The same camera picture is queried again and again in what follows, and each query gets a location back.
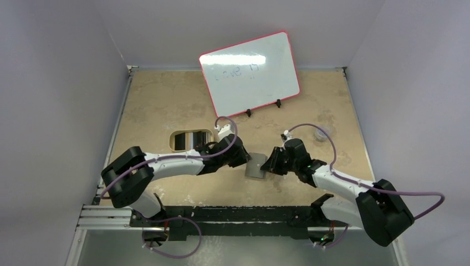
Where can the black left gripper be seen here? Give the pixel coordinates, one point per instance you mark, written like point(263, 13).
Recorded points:
point(243, 157)

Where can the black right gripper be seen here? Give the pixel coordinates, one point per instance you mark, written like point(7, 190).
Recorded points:
point(278, 161)

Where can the grey leather card holder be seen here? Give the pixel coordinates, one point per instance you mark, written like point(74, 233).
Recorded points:
point(253, 166)

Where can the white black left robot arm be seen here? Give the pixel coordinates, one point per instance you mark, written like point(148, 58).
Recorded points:
point(128, 176)

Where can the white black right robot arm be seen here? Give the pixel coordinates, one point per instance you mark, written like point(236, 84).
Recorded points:
point(373, 207)

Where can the small clear plastic cup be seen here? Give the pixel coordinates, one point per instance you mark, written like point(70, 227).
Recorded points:
point(322, 134)

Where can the beige plastic tray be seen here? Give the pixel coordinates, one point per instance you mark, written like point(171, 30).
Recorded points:
point(180, 131)

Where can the red framed whiteboard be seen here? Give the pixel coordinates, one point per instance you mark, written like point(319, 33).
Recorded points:
point(250, 74)

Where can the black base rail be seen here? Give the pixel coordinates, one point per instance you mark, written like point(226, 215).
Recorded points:
point(179, 228)

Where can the aluminium frame rail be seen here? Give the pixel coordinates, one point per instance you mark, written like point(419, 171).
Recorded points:
point(102, 216)

